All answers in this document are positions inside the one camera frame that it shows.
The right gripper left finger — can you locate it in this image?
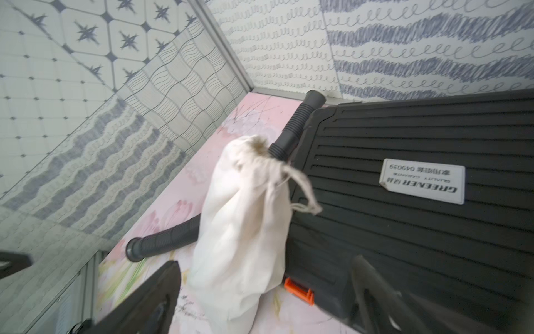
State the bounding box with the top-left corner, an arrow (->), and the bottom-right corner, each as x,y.
81,261 -> 182,333

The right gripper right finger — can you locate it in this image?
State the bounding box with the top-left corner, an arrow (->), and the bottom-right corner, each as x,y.
349,255 -> 501,333

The white cloth soil bag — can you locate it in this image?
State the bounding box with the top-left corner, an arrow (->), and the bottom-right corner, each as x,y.
187,136 -> 292,333

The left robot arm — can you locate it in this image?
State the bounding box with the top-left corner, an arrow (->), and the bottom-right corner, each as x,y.
0,251 -> 33,279

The black plastic tool case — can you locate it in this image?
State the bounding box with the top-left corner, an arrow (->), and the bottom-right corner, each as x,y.
284,89 -> 533,333

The floral pink table mat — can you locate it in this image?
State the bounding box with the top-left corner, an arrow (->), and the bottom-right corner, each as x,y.
93,91 -> 360,334

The aluminium mounting rail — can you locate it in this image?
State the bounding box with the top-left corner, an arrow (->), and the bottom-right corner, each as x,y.
26,250 -> 107,333

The black corrugated hose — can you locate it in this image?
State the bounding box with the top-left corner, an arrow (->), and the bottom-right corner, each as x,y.
124,89 -> 327,263

